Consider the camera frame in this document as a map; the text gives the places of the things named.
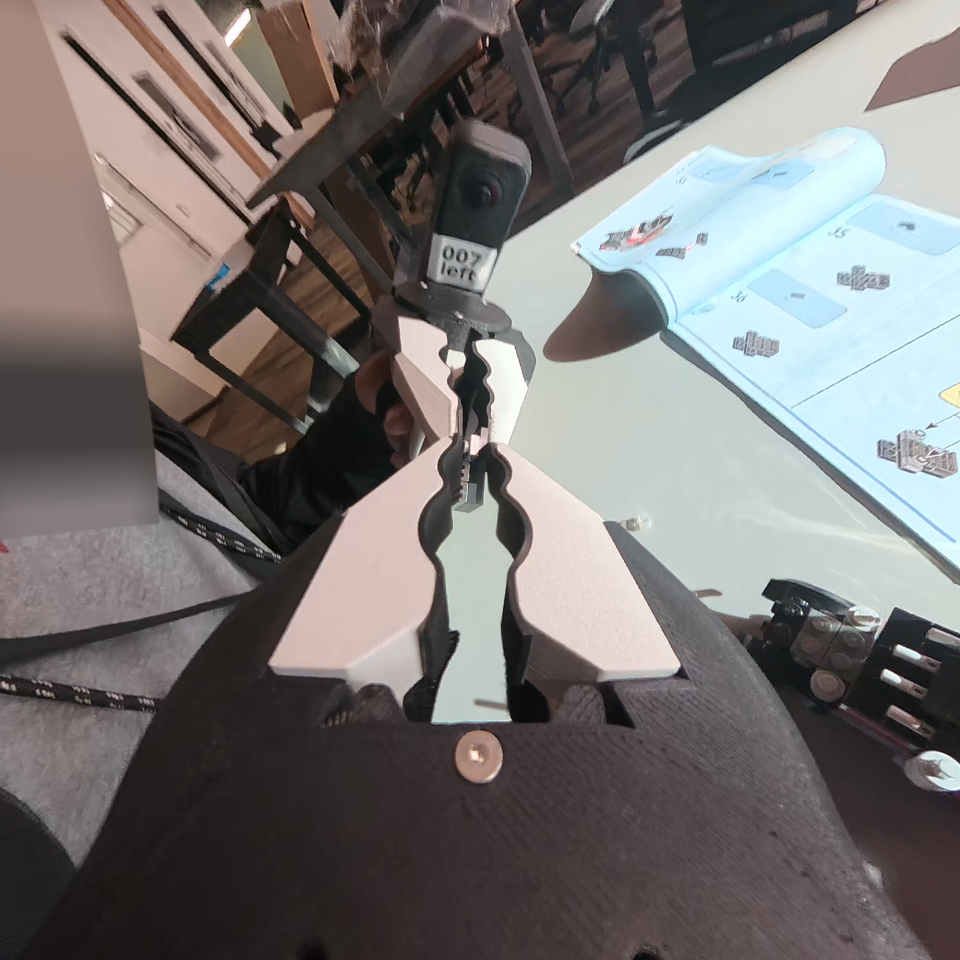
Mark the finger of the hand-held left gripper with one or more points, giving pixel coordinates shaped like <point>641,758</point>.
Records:
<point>508,382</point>
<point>424,375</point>

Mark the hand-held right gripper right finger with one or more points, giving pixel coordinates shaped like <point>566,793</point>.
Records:
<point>592,592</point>

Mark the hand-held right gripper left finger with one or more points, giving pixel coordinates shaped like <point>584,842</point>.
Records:
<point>360,592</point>

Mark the dark grey brick piece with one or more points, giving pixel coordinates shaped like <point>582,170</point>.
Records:
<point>471,495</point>

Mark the person's left forearm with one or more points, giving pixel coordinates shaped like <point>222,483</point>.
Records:
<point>315,472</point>

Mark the person's left hand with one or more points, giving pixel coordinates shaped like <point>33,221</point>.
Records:
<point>375,382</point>

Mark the small clear round brick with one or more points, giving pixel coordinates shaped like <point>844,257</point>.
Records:
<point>637,521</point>

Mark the person's black jacket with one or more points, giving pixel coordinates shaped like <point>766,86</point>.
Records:
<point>217,480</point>

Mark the black metal table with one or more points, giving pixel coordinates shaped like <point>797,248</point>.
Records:
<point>240,300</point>

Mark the grey metal table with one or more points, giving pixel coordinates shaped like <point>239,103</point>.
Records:
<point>337,142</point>

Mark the red black toy brick vehicle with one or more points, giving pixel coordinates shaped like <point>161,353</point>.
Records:
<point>840,652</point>

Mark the cardboard box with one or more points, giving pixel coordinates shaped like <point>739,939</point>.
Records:
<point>300,52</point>

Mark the light blue instruction booklet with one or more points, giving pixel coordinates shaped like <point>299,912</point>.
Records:
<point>825,337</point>

